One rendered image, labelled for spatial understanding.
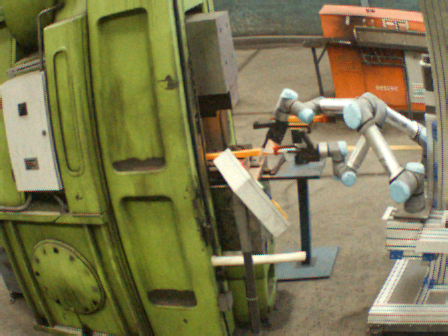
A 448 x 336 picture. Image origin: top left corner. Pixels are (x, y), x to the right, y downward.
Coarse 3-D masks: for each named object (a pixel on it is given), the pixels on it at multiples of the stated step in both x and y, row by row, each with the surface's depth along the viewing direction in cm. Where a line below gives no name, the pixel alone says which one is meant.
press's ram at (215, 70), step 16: (192, 16) 308; (208, 16) 297; (224, 16) 305; (192, 32) 290; (208, 32) 289; (224, 32) 302; (192, 48) 294; (208, 48) 292; (224, 48) 300; (208, 64) 296; (224, 64) 298; (208, 80) 299; (224, 80) 298
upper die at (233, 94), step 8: (232, 88) 311; (200, 96) 308; (208, 96) 308; (216, 96) 307; (224, 96) 306; (232, 96) 309; (200, 104) 310; (208, 104) 309; (216, 104) 309; (224, 104) 308; (232, 104) 308
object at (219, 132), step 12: (204, 0) 323; (192, 12) 326; (204, 12) 325; (204, 120) 351; (216, 120) 350; (228, 120) 363; (204, 132) 354; (216, 132) 352; (228, 132) 360; (216, 144) 355; (228, 144) 359
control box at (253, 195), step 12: (228, 156) 277; (228, 168) 269; (240, 168) 262; (228, 180) 261; (240, 180) 255; (252, 180) 253; (240, 192) 253; (252, 192) 254; (264, 192) 257; (252, 204) 256; (264, 204) 257; (264, 216) 259; (276, 216) 260; (276, 228) 262
